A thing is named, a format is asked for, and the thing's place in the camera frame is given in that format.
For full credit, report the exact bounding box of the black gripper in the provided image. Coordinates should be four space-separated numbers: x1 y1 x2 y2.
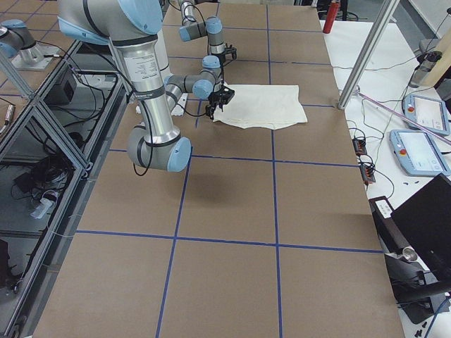
205 89 226 120

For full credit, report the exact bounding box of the cream long-sleeve cat shirt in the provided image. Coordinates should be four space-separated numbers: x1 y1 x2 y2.
214 84 308 130

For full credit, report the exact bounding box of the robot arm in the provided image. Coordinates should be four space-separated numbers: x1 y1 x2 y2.
178 1 226 56
58 1 235 172

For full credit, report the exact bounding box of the white reacher grabber stick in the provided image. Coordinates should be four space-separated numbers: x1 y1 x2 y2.
352 85 451 145

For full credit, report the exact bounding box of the red cylinder bottle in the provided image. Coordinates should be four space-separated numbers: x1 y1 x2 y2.
323 0 340 34

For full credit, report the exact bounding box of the near teach pendant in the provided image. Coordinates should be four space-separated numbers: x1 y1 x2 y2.
389 130 450 177

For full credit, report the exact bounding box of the teach pendant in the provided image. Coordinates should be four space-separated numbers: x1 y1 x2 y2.
402 94 450 136
389 130 450 177

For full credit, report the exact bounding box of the far teach pendant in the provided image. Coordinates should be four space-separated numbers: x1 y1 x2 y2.
402 94 450 136

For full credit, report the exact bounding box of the black monitor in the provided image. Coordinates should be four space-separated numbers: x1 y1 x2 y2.
369 174 450 324

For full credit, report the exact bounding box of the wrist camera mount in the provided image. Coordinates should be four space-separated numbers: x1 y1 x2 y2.
219 87 235 107
223 44 237 60

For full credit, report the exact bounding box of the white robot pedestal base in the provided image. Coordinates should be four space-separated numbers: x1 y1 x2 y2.
135 0 190 117

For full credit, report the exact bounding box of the aluminium frame post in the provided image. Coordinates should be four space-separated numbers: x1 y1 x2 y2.
338 0 400 110

